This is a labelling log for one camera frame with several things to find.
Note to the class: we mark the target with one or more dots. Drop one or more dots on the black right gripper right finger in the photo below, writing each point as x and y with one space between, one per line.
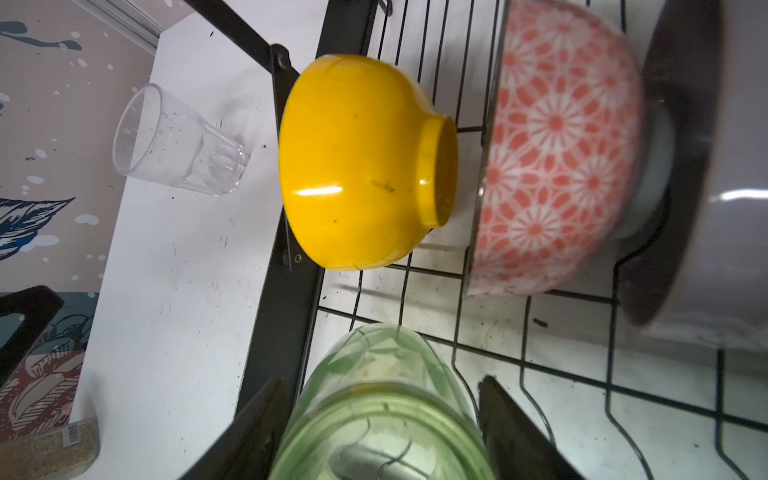
516 447

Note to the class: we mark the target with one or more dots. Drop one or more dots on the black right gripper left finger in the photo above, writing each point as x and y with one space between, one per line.
248 447

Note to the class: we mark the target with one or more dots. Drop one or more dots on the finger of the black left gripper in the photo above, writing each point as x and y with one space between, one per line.
39 305

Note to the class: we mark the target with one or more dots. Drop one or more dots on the green glass tumbler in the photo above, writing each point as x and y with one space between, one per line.
381 404

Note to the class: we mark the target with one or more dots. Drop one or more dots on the clear glass tumbler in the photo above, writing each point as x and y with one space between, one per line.
162 140

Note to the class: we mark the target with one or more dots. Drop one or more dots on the black two-tier dish rack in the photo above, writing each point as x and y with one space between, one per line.
616 401

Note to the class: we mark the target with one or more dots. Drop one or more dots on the spice jar silver lid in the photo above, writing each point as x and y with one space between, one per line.
65 452

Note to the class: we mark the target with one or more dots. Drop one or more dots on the lilac ceramic bowl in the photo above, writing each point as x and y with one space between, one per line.
695 232

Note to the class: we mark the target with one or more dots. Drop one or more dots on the yellow bowl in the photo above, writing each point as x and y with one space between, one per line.
367 165

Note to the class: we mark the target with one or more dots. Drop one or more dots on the red patterned bowl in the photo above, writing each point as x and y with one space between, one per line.
577 155

